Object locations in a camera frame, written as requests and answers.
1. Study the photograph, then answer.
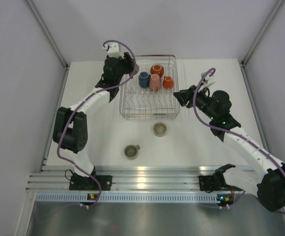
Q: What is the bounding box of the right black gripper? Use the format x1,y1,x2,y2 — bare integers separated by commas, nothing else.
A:
174,83,218,120

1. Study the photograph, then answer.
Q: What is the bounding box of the black cup brown handle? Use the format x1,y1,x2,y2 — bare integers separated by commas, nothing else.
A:
130,64,140,76

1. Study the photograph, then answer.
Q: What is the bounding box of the small orange cup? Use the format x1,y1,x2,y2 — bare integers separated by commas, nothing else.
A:
162,76,174,89

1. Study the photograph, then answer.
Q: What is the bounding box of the dark blue cup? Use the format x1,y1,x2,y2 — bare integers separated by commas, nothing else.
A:
138,72,150,88

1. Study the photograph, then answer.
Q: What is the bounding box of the orange cup black interior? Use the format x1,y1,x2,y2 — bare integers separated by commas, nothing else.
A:
150,64,164,77

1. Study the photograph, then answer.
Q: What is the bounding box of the pink cup white interior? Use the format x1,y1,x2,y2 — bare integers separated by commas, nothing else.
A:
149,74,161,91

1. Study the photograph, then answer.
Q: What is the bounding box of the beige speckled cup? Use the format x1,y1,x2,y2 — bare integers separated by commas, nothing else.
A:
153,122,167,137

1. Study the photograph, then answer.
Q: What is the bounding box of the grey-green cup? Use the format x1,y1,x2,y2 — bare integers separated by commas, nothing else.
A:
124,145,140,160

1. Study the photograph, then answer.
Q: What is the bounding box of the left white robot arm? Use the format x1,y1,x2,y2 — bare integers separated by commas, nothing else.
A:
53,52,137,190

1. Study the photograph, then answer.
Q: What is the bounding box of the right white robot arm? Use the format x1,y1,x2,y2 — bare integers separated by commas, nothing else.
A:
173,86,285,212

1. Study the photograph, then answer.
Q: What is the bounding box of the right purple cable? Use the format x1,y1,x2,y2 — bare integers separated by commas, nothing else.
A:
192,68,285,214

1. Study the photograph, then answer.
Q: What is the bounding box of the purple cable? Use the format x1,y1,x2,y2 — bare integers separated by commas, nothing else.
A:
192,68,285,214
57,40,136,207

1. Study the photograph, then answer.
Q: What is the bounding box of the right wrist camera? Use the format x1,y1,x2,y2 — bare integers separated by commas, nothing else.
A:
200,75,216,89

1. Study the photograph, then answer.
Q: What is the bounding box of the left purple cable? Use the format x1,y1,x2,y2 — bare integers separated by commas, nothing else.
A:
57,40,136,207

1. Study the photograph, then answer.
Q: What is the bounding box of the metal wire dish rack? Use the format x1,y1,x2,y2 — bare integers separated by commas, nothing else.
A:
119,54,180,119

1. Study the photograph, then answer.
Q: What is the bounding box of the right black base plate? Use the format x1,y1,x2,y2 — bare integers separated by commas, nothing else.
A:
198,175,235,193

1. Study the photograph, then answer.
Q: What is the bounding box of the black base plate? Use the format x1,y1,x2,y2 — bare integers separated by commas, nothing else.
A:
69,174,113,191
198,175,235,193

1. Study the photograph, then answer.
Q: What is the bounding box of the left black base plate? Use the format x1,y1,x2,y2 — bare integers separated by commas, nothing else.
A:
69,174,113,191

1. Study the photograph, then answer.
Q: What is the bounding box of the aluminium rail frame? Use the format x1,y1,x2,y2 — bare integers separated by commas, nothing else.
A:
26,165,218,193

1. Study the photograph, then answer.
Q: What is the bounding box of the slotted cable duct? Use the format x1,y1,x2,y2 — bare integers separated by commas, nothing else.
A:
35,192,225,204

